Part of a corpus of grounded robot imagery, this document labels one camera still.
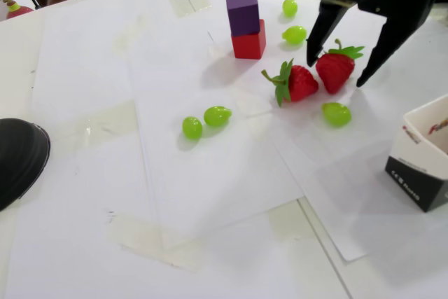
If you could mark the red strawberry with green leaves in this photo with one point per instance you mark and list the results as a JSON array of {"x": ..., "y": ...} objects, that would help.
[{"x": 301, "y": 83}]

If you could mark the green plastic grape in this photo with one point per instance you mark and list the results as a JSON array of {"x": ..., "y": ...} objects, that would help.
[
  {"x": 336, "y": 114},
  {"x": 290, "y": 7},
  {"x": 192, "y": 128},
  {"x": 294, "y": 34},
  {"x": 216, "y": 116}
]

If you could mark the black round dome object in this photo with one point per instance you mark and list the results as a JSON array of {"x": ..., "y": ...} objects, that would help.
[{"x": 21, "y": 159}]

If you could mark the red fire extinguisher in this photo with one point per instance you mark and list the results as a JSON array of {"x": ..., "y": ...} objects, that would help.
[{"x": 19, "y": 12}]

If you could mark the red wooden cube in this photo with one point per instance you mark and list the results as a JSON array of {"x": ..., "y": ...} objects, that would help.
[{"x": 246, "y": 46}]

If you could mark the purple wooden cube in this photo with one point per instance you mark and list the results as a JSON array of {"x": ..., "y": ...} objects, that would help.
[{"x": 242, "y": 15}]

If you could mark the white and black cardboard box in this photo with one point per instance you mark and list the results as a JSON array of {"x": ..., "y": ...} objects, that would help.
[{"x": 409, "y": 176}]

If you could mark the red strawberry with stem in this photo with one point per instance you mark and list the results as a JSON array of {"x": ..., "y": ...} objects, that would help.
[{"x": 334, "y": 73}]

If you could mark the white paper sheet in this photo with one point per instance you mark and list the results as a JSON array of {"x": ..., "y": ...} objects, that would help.
[{"x": 367, "y": 173}]

